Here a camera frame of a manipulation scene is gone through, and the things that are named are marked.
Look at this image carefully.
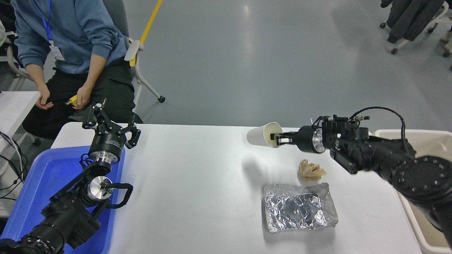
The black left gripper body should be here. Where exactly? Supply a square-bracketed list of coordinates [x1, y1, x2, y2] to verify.
[89, 131, 126, 157]

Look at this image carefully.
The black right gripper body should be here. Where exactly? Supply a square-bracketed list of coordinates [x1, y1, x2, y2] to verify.
[295, 126, 317, 154]

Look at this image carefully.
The white paper cup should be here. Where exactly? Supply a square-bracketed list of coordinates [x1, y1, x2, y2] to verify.
[246, 122, 283, 148]

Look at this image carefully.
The crumpled tan paper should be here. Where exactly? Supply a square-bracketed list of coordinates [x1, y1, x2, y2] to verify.
[297, 159, 327, 182]

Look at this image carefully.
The person's left hand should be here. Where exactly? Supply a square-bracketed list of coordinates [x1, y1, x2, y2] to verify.
[75, 85, 93, 110]

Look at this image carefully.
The person's right hand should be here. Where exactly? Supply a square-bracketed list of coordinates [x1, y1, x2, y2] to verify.
[36, 85, 54, 110]

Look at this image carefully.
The silver foil tray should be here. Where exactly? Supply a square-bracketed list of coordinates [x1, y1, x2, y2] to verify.
[264, 183, 339, 234]

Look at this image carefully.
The blue plastic tray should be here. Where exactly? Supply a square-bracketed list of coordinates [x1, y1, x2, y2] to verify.
[0, 145, 126, 254]

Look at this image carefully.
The grey chair with white armrest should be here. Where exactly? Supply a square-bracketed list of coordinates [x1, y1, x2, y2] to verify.
[102, 0, 166, 103]

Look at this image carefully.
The white side table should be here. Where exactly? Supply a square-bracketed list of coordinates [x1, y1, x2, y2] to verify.
[0, 91, 41, 150]

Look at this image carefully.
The person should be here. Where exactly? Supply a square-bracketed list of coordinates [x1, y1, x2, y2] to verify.
[11, 0, 143, 140]

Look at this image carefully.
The large pale bin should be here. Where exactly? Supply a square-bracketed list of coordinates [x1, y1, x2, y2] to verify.
[373, 129, 452, 254]

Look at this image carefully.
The dark coat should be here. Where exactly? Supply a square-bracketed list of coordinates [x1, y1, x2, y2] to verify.
[381, 0, 446, 44]

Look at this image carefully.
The white wheeled chair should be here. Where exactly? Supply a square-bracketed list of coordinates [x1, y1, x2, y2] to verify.
[380, 2, 452, 57]

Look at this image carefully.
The white badge on blue lanyard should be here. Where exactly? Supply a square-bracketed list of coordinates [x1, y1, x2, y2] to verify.
[32, 0, 65, 61]

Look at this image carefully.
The black cable bundle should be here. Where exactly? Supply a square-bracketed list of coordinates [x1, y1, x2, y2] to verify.
[0, 131, 29, 201]

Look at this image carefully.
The white chair frame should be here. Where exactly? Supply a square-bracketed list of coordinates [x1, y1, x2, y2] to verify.
[0, 25, 36, 92]

